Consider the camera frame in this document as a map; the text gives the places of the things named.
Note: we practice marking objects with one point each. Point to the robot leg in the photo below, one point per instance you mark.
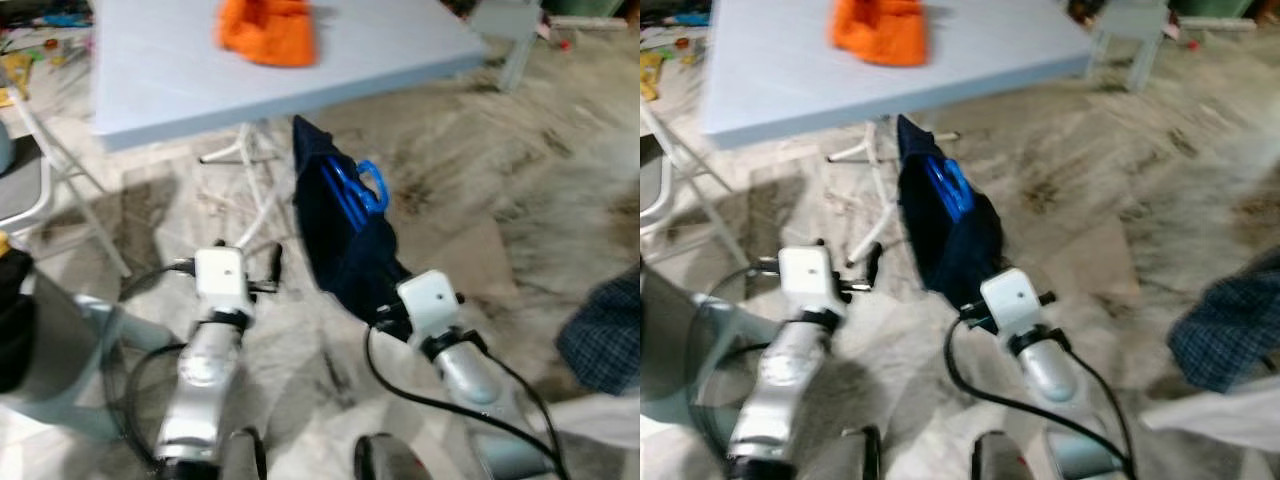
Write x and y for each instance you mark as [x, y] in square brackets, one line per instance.
[850, 460]
[385, 462]
[240, 460]
[1000, 462]

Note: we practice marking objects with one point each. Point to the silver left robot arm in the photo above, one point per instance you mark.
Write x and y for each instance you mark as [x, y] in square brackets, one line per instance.
[780, 390]
[205, 380]

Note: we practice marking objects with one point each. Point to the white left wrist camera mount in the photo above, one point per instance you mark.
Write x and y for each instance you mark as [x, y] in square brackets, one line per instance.
[220, 275]
[808, 275]

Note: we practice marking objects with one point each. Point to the blue plastic hanger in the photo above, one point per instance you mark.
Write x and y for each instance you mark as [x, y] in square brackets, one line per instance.
[950, 190]
[348, 200]

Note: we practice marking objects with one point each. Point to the left robot leg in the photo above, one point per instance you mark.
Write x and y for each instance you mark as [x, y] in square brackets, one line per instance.
[850, 460]
[240, 460]

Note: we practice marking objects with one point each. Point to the orange cloth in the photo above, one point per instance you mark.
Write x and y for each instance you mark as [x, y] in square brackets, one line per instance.
[265, 35]
[880, 35]

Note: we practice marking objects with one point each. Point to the dark navy garment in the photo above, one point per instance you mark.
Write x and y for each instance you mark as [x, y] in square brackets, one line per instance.
[950, 250]
[345, 260]

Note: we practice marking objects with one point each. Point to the right robot leg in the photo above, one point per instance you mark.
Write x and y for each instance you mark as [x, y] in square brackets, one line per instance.
[1000, 462]
[385, 462]

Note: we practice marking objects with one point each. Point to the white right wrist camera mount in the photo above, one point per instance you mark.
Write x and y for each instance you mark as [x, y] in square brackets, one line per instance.
[1012, 300]
[430, 300]

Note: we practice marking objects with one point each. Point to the light grey folding table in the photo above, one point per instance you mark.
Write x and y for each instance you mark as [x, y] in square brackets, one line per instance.
[200, 70]
[800, 70]

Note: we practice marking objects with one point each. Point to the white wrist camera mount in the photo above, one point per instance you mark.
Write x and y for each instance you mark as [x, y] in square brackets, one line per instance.
[1012, 300]
[430, 300]
[220, 275]
[808, 275]

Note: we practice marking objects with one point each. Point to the blue plaid garment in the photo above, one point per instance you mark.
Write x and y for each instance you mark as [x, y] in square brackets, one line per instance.
[1230, 320]
[605, 335]

